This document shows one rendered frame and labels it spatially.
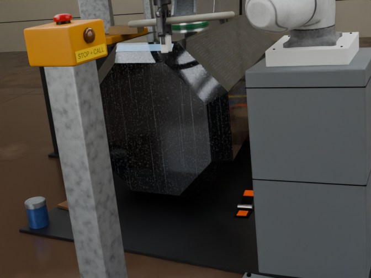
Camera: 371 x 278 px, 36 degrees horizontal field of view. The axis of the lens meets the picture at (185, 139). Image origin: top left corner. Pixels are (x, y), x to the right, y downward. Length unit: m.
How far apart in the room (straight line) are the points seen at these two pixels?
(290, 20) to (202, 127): 0.95
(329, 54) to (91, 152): 1.00
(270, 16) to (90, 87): 0.76
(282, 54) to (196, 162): 0.90
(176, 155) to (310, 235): 0.90
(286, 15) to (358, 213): 0.72
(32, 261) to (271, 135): 1.21
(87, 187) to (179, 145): 1.50
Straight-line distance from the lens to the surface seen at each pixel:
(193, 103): 2.63
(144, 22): 2.50
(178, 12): 3.03
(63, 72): 1.21
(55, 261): 2.59
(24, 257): 2.69
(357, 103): 1.93
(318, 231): 2.12
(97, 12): 3.77
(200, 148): 2.69
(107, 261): 1.35
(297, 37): 2.06
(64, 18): 1.22
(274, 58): 2.02
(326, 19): 2.04
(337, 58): 1.98
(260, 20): 1.83
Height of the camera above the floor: 1.18
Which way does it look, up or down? 17 degrees down
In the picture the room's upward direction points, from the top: 6 degrees counter-clockwise
